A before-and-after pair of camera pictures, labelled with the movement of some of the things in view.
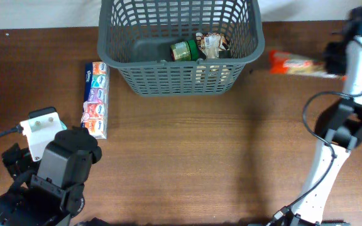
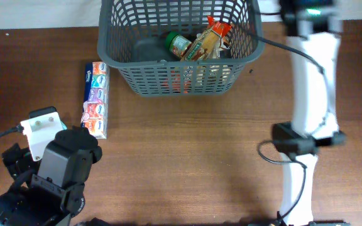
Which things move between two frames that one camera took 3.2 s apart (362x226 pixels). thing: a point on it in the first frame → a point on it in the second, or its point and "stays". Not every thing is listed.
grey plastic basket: x=137 y=34 stays
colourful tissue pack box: x=95 y=117 stays
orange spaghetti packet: x=280 y=62 → x=205 y=39
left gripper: x=74 y=127 stays
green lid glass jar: x=185 y=51 → x=177 y=44
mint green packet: x=63 y=125 stays
